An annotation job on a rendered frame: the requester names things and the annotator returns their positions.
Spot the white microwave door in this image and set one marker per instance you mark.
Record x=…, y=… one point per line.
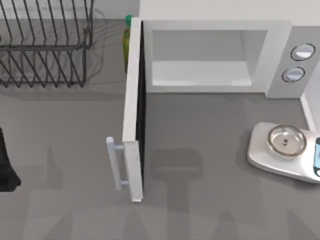
x=131, y=112

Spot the green bottle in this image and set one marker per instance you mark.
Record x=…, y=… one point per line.
x=125, y=42

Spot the white kitchen scale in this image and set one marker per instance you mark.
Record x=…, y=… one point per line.
x=262, y=155

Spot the round metal scale pan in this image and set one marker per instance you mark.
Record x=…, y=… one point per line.
x=287, y=142

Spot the pale microwave oven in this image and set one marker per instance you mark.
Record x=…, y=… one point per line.
x=277, y=50

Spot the small microwave knob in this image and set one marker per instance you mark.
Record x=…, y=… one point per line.
x=293, y=74

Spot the large microwave knob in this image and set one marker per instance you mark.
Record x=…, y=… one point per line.
x=302, y=52

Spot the blue scale display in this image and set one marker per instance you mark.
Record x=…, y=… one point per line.
x=318, y=157

